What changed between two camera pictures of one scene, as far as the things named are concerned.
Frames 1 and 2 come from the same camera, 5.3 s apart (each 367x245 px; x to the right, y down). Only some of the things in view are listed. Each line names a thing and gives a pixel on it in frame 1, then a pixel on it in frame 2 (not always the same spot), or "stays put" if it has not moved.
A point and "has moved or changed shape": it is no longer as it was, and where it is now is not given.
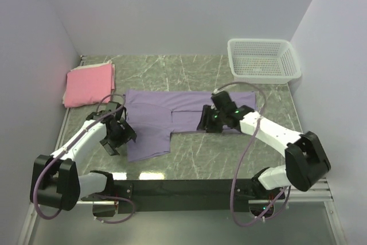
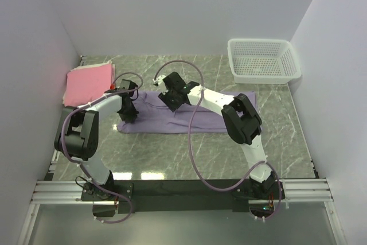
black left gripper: [127, 133] -> [133, 115]
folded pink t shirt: [89, 86] stays put
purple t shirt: [154, 115] has moved or changed shape
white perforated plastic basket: [269, 61] stays put
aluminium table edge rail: [27, 224] stays put
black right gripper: [205, 122] -> [164, 98]
